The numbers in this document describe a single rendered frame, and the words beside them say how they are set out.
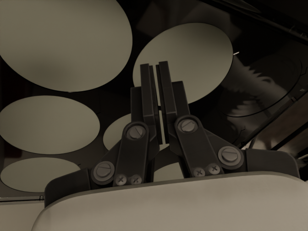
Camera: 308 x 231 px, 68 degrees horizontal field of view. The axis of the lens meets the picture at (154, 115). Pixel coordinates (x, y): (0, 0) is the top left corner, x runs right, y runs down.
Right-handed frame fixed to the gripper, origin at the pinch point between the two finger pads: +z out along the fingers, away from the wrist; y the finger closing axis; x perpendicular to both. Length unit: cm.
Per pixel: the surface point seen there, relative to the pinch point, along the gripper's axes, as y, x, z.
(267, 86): 13.1, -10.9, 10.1
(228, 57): 7.3, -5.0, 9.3
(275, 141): 21.1, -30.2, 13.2
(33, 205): -108, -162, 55
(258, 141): 17.3, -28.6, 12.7
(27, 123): -13.6, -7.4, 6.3
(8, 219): -119, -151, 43
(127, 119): -4.0, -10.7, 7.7
